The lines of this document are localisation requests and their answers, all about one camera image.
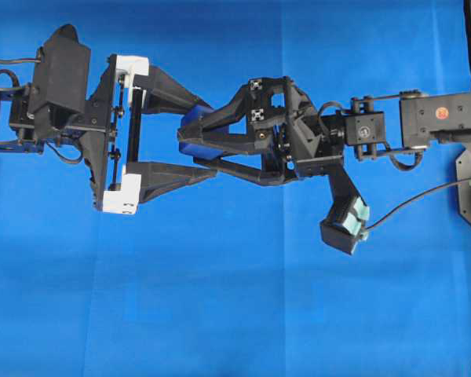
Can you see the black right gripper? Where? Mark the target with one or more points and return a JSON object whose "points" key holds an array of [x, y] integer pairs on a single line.
{"points": [[277, 119]]}

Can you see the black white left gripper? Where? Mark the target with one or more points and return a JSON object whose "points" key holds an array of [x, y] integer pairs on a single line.
{"points": [[163, 94]]}

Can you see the blue block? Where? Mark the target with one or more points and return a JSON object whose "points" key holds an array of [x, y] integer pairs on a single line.
{"points": [[190, 128]]}

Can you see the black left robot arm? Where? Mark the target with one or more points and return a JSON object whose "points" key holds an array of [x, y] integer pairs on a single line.
{"points": [[17, 129]]}

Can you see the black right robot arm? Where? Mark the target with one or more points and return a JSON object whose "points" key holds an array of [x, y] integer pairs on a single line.
{"points": [[423, 119]]}

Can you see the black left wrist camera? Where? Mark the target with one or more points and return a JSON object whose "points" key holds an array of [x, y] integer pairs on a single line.
{"points": [[58, 90]]}

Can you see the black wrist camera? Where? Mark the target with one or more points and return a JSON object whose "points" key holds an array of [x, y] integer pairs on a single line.
{"points": [[345, 224], [58, 90]]}

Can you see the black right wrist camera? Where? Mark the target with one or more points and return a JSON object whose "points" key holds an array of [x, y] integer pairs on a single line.
{"points": [[345, 224]]}

